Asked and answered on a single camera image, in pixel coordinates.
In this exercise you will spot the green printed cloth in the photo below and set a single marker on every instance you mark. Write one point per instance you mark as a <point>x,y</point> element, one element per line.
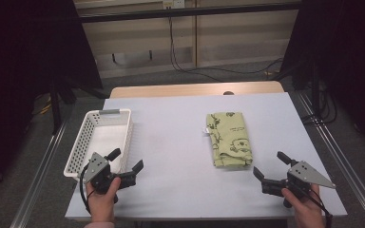
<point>229,139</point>

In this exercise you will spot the person's left hand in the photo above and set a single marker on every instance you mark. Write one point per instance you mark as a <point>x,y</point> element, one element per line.
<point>101,205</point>

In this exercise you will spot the person's right hand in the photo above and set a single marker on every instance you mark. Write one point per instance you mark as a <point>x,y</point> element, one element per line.
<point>307,212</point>

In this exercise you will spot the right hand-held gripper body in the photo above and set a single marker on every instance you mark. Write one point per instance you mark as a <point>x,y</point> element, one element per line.
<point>307,174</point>

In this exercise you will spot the wooden table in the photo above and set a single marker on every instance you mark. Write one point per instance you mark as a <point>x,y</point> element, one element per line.
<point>187,89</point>

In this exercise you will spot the black curtain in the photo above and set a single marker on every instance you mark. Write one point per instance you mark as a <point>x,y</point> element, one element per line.
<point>22,63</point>
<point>345,47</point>

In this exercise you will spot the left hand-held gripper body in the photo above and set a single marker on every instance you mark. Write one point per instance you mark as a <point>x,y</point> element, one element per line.
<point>96,164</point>

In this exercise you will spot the white perforated plastic basket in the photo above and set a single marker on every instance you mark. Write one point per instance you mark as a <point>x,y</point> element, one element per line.
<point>106,136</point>

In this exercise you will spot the white wall power outlet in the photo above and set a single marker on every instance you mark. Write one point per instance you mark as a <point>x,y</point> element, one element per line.
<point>173,3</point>

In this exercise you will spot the black horizontal bar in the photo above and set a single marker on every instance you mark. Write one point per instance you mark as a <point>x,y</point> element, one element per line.
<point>187,12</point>

